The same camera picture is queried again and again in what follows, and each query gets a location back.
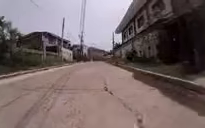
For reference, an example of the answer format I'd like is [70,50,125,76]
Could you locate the distant low buildings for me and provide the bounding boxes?
[71,44,113,62]

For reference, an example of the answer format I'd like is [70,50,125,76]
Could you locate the thin pole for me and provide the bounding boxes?
[111,31,115,56]

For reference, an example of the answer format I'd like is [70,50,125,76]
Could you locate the worn grey concrete road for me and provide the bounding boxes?
[0,60,205,128]

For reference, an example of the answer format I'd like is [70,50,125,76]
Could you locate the grey utility pole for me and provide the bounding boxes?
[59,17,66,62]

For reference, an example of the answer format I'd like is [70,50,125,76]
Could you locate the concrete kerb with verge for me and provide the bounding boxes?
[106,59,205,98]

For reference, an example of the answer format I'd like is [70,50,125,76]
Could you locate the two-storey building with balcony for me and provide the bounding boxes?
[16,31,74,63]

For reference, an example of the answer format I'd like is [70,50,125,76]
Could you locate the weathered two-storey building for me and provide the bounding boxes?
[113,0,205,72]

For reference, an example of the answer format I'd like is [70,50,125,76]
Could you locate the overgrown grass verge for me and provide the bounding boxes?
[0,54,78,82]

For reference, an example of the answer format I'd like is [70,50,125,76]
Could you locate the group of green trees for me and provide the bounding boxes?
[0,15,23,68]

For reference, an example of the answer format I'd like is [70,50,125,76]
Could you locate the overhead wires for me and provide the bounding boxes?
[29,0,88,48]

